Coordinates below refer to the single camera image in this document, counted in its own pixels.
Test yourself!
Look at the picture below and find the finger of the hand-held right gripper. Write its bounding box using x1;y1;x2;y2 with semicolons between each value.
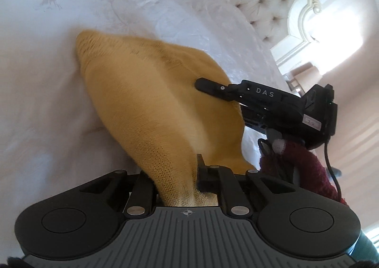
194;77;241;103

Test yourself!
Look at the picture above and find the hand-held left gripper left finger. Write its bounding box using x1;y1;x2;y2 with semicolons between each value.
78;170;157;217

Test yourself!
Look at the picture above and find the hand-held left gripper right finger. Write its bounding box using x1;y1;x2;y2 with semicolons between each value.
196;154;299;217

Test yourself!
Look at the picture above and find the yellow knit sweater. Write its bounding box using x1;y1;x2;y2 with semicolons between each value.
75;29;256;207

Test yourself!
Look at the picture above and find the white bed cover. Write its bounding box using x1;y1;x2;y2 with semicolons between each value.
0;0;292;194

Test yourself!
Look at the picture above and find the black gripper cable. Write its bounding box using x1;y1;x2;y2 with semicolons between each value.
323;138;344;201

